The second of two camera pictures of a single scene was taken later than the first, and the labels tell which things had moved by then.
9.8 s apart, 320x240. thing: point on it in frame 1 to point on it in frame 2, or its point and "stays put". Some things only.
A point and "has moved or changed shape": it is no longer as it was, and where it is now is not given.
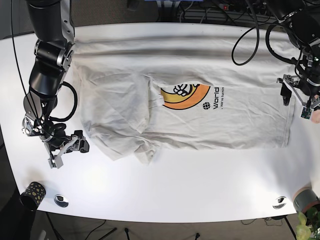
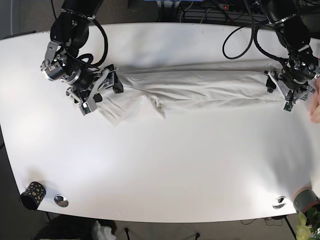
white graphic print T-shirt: (138, 94) has moved or changed shape
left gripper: (56, 161) to (84, 83)
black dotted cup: (32, 195) stays put
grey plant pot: (304, 197) stays put
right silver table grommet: (279, 202) stays put
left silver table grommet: (61, 201) stays put
